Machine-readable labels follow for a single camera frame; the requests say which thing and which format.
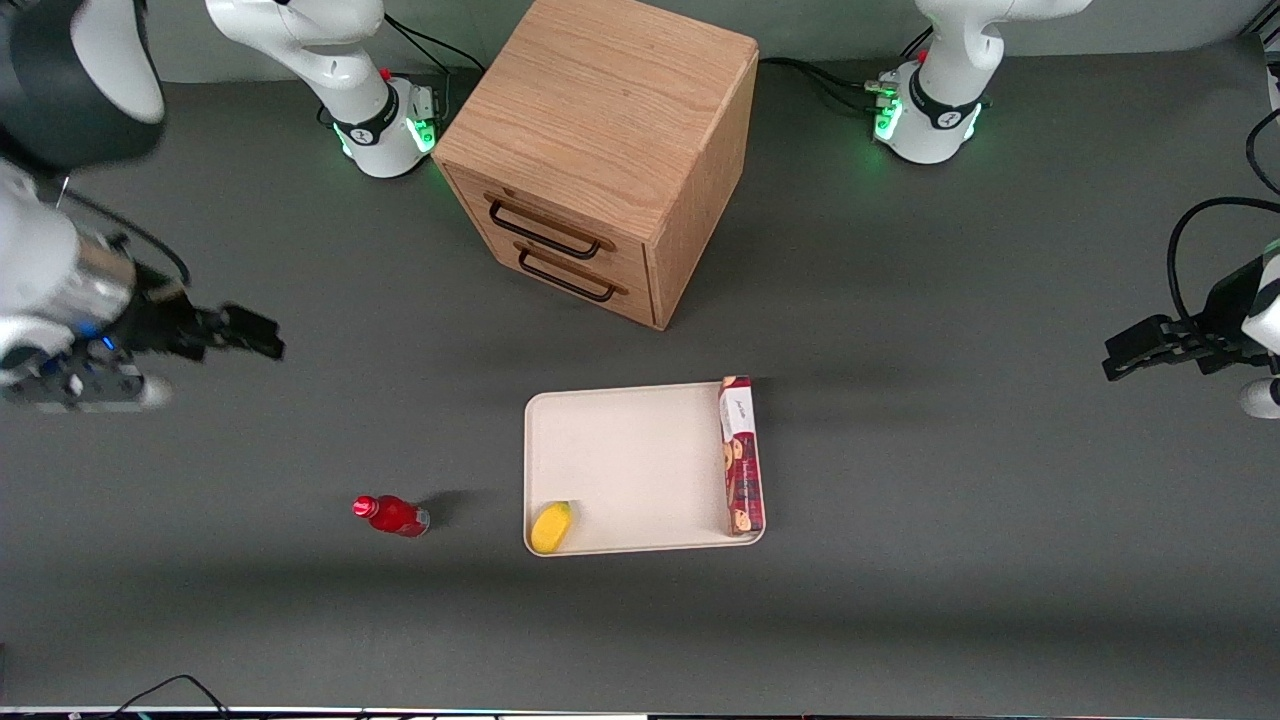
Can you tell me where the black left arm base cable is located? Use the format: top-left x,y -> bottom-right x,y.
757,56 -> 903,114

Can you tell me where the red coke bottle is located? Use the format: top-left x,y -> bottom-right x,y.
351,494 -> 432,540

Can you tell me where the black table edge cable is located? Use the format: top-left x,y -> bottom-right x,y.
98,674 -> 233,720

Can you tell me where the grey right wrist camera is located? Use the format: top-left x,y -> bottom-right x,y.
0,364 -> 173,412

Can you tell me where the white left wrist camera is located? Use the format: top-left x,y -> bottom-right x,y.
1238,376 -> 1280,421

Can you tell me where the black metal drawer handle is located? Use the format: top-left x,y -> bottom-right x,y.
487,196 -> 614,262
516,247 -> 627,304

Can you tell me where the wooden drawer cabinet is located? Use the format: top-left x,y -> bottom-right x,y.
431,0 -> 760,332

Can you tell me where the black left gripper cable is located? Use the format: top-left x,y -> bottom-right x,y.
1166,196 -> 1280,333

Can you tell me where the yellow lemon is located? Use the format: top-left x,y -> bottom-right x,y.
529,500 -> 574,555

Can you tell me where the cream plastic tray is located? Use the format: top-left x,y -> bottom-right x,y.
523,380 -> 768,558

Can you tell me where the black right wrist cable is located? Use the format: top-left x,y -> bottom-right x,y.
58,188 -> 193,289

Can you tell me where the red cookie box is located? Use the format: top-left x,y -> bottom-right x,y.
718,375 -> 767,538

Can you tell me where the black cable loop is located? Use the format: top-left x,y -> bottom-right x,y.
1244,104 -> 1280,197

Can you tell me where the black right arm base cable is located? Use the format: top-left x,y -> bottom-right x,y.
382,13 -> 483,119

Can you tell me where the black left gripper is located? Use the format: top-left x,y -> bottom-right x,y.
1103,256 -> 1273,383

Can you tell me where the wooden drawer front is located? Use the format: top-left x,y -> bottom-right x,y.
468,213 -> 658,331
443,163 -> 655,293

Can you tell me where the black arm base cable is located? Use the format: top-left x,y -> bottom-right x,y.
382,13 -> 483,119
757,56 -> 903,114

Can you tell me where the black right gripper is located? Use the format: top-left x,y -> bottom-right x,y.
100,285 -> 288,362

